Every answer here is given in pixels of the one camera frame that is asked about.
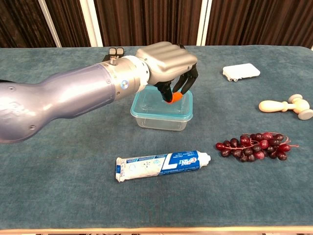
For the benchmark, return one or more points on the thin grey frame post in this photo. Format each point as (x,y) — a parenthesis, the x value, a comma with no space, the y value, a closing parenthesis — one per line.
(50,24)

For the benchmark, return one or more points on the white blue toothpaste tube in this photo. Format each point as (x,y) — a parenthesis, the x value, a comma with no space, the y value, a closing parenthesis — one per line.
(151,166)

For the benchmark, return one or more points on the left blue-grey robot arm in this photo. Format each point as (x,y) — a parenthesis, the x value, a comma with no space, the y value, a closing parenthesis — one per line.
(73,93)

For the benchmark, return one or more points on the blue-green table cloth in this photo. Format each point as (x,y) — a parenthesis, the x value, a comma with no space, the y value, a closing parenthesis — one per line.
(73,183)

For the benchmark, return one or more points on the wooden toy hammer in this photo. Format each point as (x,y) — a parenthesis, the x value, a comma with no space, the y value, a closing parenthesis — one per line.
(271,106)

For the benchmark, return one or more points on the dark brown curtain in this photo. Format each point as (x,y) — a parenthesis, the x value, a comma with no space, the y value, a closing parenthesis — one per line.
(151,22)

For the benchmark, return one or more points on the teal plastic container lid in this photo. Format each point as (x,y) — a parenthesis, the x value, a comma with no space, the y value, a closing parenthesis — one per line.
(151,110)

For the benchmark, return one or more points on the wide white frame post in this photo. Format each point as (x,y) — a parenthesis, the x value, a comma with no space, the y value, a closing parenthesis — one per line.
(91,24)

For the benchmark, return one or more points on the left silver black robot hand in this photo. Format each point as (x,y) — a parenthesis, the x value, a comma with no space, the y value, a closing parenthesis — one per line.
(168,61)

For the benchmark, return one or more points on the red grape bunch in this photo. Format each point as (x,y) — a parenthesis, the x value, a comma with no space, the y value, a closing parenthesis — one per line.
(256,147)

